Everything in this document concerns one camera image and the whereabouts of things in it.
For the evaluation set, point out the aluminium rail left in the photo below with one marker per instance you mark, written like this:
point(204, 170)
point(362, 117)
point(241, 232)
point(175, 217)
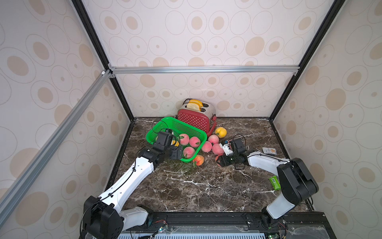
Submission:
point(30, 174)

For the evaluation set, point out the green plastic basket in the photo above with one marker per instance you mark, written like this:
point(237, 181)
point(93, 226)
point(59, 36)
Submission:
point(178, 127)

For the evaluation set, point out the red orange peach with leaf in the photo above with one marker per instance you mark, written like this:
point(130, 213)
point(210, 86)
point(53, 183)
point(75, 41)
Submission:
point(198, 160)

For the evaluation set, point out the toast slice back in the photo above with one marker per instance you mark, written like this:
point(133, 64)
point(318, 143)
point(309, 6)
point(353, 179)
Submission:
point(197, 102)

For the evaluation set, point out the black corner frame post right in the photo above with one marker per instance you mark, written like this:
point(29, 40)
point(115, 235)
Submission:
point(315, 43)

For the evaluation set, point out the aluminium rail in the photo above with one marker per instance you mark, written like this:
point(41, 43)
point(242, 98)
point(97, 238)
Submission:
point(204, 69)
point(30, 174)

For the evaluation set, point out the green object under right arm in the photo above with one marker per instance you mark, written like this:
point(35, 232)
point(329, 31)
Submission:
point(275, 183)

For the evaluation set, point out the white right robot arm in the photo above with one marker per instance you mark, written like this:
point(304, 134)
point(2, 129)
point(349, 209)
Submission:
point(291, 176)

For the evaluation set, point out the pink peach cluster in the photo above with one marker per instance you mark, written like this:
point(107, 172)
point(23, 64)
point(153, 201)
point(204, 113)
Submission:
point(207, 147)
point(217, 149)
point(213, 139)

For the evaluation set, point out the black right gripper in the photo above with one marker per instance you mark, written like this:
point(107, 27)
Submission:
point(226, 160)

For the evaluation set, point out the aluminium rail back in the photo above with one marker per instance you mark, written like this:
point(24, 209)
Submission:
point(204, 69)

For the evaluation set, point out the yellow peach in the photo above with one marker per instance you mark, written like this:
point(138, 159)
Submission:
point(221, 132)
point(175, 143)

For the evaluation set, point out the yellow peach by toaster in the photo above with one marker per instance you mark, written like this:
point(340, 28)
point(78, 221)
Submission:
point(221, 132)

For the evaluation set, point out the red polka dot toaster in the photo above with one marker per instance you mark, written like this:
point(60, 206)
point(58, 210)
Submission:
point(205, 119)

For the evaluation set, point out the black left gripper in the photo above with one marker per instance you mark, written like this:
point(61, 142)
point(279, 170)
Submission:
point(175, 153)

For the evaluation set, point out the white drycake snack packet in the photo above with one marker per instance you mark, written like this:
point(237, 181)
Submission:
point(269, 151)

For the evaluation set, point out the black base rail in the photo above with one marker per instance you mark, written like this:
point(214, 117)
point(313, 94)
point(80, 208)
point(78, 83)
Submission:
point(308, 225)

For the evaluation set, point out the toast slice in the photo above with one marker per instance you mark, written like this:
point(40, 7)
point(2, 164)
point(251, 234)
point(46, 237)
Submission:
point(193, 106)
point(197, 102)

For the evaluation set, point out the pink peach front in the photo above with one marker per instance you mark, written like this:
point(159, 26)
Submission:
point(184, 139)

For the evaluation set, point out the toast slice front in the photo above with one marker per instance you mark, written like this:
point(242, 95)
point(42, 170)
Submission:
point(193, 106)

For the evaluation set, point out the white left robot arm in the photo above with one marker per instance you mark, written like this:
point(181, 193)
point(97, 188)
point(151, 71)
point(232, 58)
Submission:
point(103, 216)

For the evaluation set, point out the black corner frame post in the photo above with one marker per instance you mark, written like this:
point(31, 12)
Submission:
point(315, 43)
point(93, 36)

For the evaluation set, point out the black corner frame post left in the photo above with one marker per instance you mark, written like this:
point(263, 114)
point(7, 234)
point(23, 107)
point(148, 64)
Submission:
point(93, 36)

